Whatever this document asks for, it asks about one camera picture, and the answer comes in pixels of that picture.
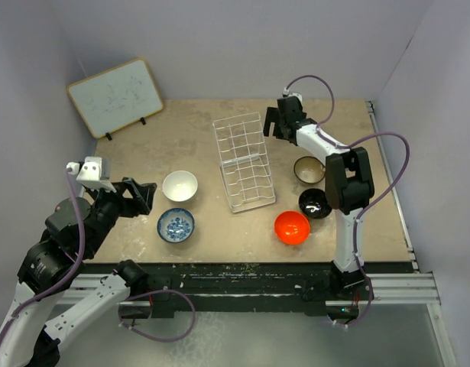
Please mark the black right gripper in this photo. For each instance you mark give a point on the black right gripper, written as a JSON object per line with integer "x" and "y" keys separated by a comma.
{"x": 272, "y": 116}

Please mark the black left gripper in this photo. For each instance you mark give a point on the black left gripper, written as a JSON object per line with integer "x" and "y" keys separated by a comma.
{"x": 142, "y": 195}

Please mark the blue white patterned bowl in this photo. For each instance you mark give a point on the blue white patterned bowl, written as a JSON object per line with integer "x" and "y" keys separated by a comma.
{"x": 175, "y": 225}

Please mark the white wire dish rack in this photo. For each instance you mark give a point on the white wire dish rack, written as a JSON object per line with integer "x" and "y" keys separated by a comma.
{"x": 243, "y": 162}

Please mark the orange bowl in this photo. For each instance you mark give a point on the orange bowl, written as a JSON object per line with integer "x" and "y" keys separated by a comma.
{"x": 292, "y": 228}

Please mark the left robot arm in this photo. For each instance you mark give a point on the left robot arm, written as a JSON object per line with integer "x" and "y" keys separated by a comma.
{"x": 74, "y": 233}

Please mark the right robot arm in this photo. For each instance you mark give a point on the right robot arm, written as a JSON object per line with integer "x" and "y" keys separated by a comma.
{"x": 349, "y": 185}

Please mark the brown glazed bowl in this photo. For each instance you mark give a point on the brown glazed bowl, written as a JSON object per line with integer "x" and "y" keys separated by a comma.
{"x": 309, "y": 170}

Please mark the black bowl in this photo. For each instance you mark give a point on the black bowl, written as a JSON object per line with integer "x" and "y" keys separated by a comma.
{"x": 313, "y": 204}

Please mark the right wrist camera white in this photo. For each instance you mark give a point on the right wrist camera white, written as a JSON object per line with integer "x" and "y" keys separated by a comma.
{"x": 288, "y": 93}

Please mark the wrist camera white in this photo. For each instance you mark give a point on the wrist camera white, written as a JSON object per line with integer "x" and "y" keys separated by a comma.
{"x": 288, "y": 93}
{"x": 93, "y": 173}

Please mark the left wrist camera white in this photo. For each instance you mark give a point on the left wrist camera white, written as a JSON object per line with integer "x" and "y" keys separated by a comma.
{"x": 93, "y": 173}

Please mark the small whiteboard wooden frame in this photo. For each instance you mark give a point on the small whiteboard wooden frame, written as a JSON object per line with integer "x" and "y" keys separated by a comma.
{"x": 116, "y": 98}

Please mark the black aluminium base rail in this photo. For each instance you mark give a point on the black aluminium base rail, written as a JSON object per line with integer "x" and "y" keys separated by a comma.
{"x": 301, "y": 287}

